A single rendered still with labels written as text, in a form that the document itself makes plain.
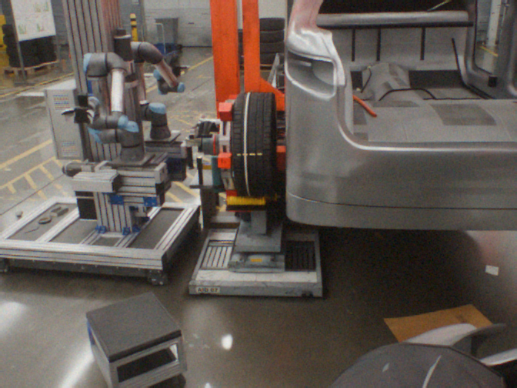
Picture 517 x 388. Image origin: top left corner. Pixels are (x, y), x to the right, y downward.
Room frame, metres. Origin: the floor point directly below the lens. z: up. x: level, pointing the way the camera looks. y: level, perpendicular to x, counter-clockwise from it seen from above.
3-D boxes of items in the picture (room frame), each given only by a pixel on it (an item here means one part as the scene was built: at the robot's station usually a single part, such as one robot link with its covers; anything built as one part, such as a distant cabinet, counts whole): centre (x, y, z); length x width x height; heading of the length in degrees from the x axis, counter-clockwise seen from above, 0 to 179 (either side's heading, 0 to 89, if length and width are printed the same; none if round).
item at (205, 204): (3.75, 0.40, 0.21); 0.10 x 0.10 x 0.42; 85
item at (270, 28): (11.91, -0.02, 0.55); 1.40 x 0.80 x 1.09; 77
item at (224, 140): (3.18, 0.17, 0.85); 0.54 x 0.07 x 0.54; 175
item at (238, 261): (3.10, 0.00, 0.13); 0.50 x 0.36 x 0.10; 175
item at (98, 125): (2.78, 0.88, 1.12); 0.11 x 0.08 x 0.11; 93
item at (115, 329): (2.04, 0.63, 0.17); 0.43 x 0.36 x 0.34; 31
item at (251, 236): (3.16, 0.00, 0.32); 0.40 x 0.30 x 0.28; 175
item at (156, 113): (3.54, 0.69, 0.98); 0.13 x 0.12 x 0.14; 64
